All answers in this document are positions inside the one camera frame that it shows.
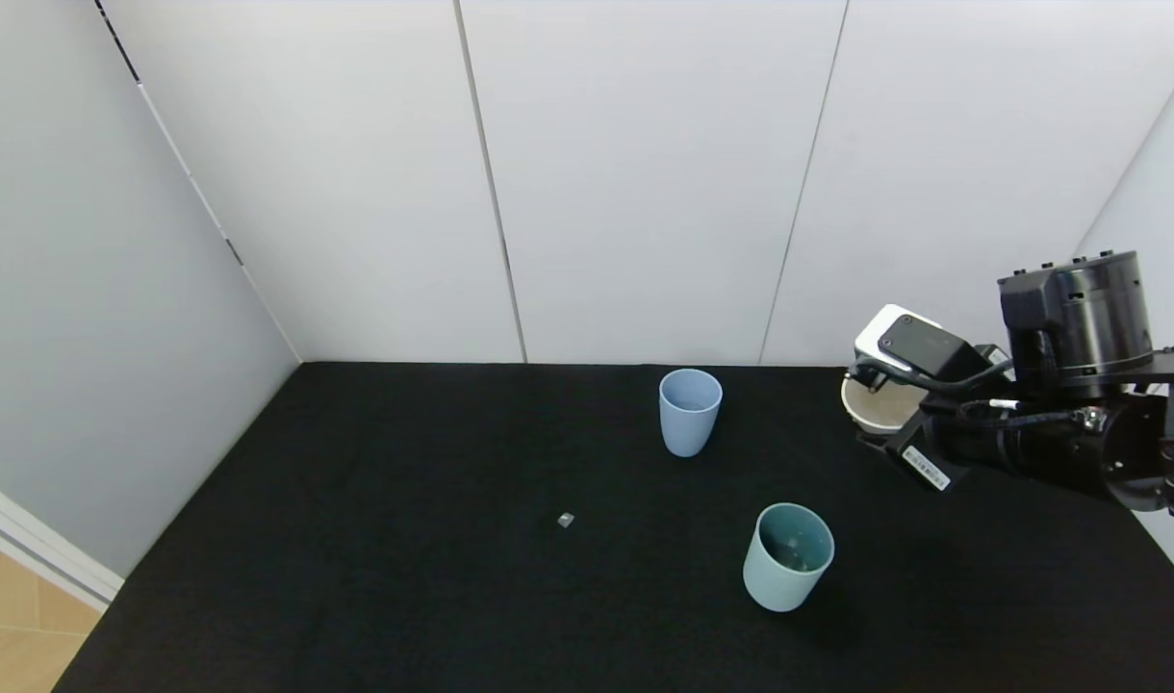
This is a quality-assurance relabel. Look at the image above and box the cream pink plastic cup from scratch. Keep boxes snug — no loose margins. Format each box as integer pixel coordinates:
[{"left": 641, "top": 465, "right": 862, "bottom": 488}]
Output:
[{"left": 841, "top": 371, "right": 930, "bottom": 435}]

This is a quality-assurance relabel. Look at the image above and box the periwinkle blue plastic cup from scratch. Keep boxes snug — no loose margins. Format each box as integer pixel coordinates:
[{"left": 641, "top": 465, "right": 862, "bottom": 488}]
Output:
[{"left": 659, "top": 369, "right": 724, "bottom": 458}]

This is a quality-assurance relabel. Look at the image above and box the white baseboard strip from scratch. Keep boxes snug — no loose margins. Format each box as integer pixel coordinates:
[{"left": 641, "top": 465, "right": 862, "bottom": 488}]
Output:
[{"left": 0, "top": 472, "right": 124, "bottom": 612}]

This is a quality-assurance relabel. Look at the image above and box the light teal plastic cup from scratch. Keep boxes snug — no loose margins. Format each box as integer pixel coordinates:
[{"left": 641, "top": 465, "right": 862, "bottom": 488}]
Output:
[{"left": 743, "top": 502, "right": 836, "bottom": 613}]

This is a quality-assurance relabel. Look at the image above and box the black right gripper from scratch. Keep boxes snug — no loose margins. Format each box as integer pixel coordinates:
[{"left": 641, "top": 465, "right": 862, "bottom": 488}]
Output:
[{"left": 855, "top": 404, "right": 1024, "bottom": 493}]

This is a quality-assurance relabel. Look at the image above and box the black camera cable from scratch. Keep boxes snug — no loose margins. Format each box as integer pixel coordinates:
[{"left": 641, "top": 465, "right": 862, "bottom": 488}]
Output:
[{"left": 852, "top": 354, "right": 1013, "bottom": 398}]

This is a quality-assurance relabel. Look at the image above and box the white black wrist camera box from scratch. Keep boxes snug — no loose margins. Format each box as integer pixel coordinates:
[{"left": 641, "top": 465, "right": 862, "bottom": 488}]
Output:
[{"left": 855, "top": 304, "right": 994, "bottom": 386}]

